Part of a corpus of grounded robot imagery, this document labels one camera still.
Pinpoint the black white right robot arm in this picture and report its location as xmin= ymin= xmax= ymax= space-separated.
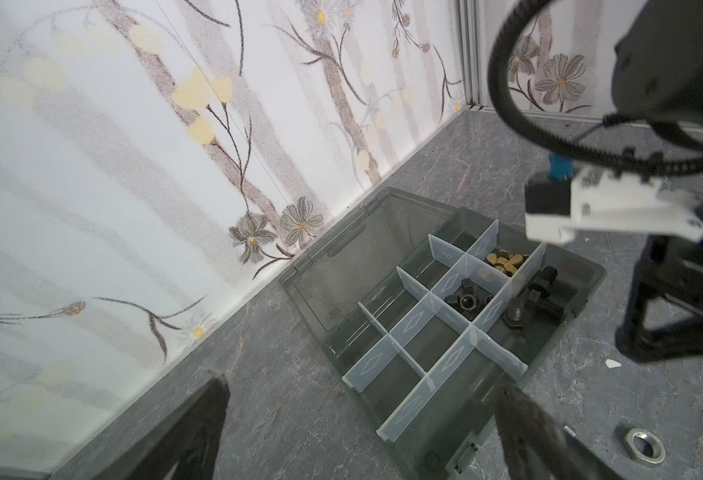
xmin=611 ymin=1 xmax=703 ymax=363

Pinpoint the small white plastic chip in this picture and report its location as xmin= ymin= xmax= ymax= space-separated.
xmin=605 ymin=358 xmax=623 ymax=369

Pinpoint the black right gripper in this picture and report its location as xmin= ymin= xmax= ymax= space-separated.
xmin=615 ymin=205 xmax=703 ymax=363

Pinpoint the brass wing nut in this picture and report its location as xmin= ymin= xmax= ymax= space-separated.
xmin=485 ymin=249 xmax=529 ymax=277

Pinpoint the green plastic organizer box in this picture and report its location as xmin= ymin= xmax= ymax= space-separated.
xmin=280 ymin=188 xmax=605 ymax=479

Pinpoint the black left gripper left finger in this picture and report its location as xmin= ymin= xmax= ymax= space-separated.
xmin=96 ymin=375 xmax=231 ymax=479

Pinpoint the black nut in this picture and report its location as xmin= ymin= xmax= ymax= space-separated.
xmin=445 ymin=278 xmax=493 ymax=321

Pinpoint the black hex bolt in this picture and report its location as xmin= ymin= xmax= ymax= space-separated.
xmin=501 ymin=290 xmax=565 ymax=329
xmin=527 ymin=266 xmax=559 ymax=298

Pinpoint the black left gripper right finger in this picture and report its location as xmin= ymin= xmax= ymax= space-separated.
xmin=495 ymin=384 xmax=619 ymax=479

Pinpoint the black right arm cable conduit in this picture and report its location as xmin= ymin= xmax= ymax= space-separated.
xmin=486 ymin=0 xmax=703 ymax=178

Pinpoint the silver hex nut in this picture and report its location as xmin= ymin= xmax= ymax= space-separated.
xmin=623 ymin=427 xmax=667 ymax=466

